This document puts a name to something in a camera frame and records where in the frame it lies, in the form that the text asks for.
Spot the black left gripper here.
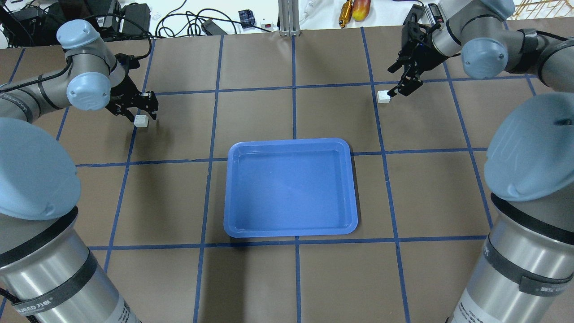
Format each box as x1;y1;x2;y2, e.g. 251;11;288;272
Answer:
107;54;159;122

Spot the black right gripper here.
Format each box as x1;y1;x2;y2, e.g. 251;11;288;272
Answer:
387;23;442;97

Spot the white block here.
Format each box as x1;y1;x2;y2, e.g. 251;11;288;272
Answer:
133;115;149;127
377;90;392;104

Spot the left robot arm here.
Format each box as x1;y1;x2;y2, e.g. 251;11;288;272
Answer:
0;20;158;323

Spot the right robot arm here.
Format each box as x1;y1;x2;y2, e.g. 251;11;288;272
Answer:
388;0;574;323

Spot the blue plastic tray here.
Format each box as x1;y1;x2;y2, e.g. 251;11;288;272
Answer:
223;138;359;238

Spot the black phone device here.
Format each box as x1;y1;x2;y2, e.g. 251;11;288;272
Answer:
403;4;425;25

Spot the red yellow mango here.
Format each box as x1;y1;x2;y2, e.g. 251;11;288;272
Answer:
352;0;371;21

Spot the black power adapter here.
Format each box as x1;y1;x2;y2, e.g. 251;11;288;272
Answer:
121;3;151;35

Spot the blue small box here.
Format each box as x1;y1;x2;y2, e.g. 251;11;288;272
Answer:
238;9;256;29

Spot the aluminium frame post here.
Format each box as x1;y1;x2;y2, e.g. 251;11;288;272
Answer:
277;0;300;37

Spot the gold wire rack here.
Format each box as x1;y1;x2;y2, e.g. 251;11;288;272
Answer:
509;0;574;20

